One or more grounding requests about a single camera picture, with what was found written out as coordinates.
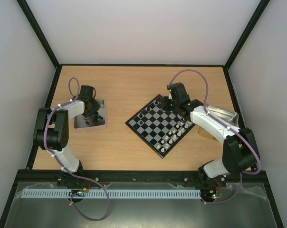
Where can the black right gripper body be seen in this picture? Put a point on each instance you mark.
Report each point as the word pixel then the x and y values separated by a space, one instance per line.
pixel 167 104

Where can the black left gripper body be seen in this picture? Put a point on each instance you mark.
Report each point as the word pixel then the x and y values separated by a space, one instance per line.
pixel 94 108

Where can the black white chess board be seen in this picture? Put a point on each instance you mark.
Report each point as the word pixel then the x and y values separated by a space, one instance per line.
pixel 156 125

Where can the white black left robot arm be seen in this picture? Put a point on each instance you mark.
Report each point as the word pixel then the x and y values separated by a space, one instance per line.
pixel 51 131

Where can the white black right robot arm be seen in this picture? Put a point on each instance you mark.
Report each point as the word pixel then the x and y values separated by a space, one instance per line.
pixel 239 145

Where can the grey tray of black pieces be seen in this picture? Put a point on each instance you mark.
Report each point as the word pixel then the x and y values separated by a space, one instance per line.
pixel 92 122

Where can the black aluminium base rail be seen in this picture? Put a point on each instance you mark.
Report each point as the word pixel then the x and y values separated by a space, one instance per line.
pixel 184 178

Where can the light blue slotted cable duct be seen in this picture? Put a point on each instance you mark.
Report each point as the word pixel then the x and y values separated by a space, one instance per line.
pixel 112 194

